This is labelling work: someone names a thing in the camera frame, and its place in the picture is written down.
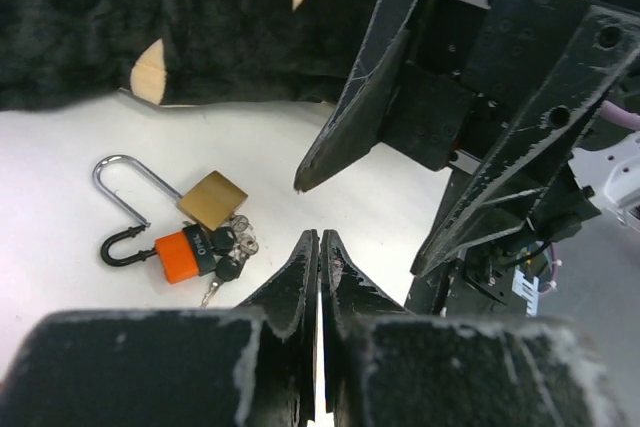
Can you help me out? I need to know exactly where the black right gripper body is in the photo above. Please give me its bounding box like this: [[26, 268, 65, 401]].
[[379, 0, 604, 308]]

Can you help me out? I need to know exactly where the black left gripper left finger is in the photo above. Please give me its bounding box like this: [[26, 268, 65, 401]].
[[1, 230, 319, 426]]

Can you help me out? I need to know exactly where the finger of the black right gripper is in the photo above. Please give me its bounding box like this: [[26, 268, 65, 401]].
[[411, 5, 639, 276], [293, 0, 420, 192]]

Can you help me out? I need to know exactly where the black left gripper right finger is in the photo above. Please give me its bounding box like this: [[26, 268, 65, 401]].
[[320, 230, 625, 426]]

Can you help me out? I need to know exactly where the black headed key pair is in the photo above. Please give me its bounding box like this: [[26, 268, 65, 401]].
[[200, 227, 249, 308]]

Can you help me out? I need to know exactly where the orange black small padlock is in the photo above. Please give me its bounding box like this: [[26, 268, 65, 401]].
[[100, 224, 217, 284]]

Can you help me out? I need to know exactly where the brass padlock silver shackle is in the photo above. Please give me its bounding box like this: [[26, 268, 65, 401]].
[[92, 154, 248, 231]]

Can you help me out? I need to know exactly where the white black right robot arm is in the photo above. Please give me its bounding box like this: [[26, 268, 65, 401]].
[[294, 0, 639, 315]]

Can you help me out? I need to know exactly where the black beige patterned blanket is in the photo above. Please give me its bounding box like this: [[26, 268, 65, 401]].
[[1, 0, 376, 111]]

